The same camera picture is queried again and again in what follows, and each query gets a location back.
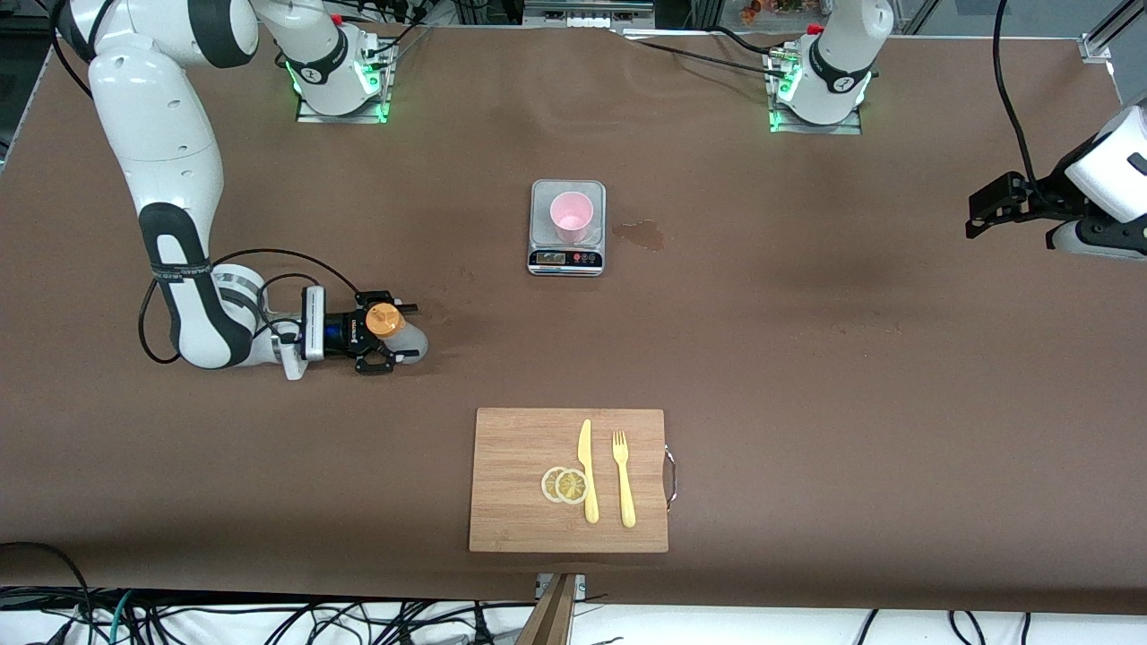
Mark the clear sauce bottle orange cap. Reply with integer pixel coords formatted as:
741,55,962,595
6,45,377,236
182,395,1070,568
366,303,429,364

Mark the pink plastic cup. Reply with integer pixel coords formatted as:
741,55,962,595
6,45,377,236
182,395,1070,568
549,191,594,245

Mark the brown sauce spill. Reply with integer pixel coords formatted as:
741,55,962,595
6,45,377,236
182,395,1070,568
612,219,666,254

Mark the wooden cutting board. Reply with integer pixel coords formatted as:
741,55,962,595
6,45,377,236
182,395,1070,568
469,408,678,554

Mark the silver digital kitchen scale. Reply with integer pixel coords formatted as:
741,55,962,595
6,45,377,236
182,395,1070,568
527,179,607,277

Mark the yellow plastic knife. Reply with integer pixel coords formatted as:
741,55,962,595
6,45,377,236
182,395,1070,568
577,419,599,525

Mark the yellow plastic fork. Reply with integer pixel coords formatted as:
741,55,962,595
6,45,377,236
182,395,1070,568
612,430,637,529

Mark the white power strip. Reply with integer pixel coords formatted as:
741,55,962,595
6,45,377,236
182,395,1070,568
524,0,655,30

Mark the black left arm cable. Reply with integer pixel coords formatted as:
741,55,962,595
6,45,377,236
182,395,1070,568
991,0,1046,203

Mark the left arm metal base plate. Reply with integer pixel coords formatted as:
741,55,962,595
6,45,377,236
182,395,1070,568
768,49,863,135

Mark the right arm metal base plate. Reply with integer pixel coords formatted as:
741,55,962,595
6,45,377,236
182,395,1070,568
296,36,393,125

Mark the black tabletop cable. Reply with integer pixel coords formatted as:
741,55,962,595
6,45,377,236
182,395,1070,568
712,25,791,56
618,31,794,77

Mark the metal table bracket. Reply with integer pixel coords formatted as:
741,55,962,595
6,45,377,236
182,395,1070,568
535,573,588,603

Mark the wooden post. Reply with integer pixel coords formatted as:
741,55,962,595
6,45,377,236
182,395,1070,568
515,573,579,645

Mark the teal floor cable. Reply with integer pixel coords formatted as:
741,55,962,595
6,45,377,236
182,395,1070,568
106,589,137,645

